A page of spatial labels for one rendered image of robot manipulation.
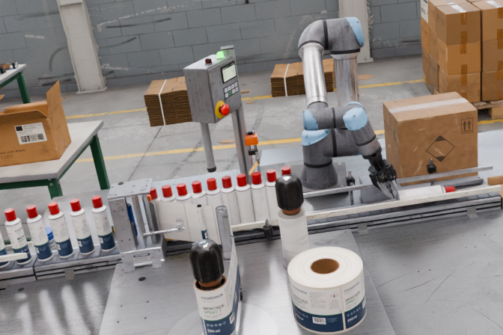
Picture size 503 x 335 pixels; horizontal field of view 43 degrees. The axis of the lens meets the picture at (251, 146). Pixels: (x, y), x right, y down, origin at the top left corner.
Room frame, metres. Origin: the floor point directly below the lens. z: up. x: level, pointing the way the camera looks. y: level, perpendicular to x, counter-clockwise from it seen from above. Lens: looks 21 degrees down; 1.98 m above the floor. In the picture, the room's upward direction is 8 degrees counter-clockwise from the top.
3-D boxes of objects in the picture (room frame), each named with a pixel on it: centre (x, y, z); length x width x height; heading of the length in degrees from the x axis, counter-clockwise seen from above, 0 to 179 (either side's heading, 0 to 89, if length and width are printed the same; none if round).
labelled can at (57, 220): (2.02, 0.70, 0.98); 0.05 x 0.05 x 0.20
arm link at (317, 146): (2.38, -0.27, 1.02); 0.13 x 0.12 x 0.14; 85
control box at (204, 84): (2.11, 0.10, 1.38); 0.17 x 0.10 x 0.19; 146
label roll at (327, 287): (1.48, -0.15, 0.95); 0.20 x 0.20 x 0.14
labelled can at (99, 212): (2.02, 0.55, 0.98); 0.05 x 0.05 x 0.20
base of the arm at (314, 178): (2.38, -0.25, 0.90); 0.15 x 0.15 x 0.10
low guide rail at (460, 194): (1.99, -0.30, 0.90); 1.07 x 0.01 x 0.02; 91
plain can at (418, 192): (2.03, -0.58, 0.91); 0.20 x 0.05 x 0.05; 90
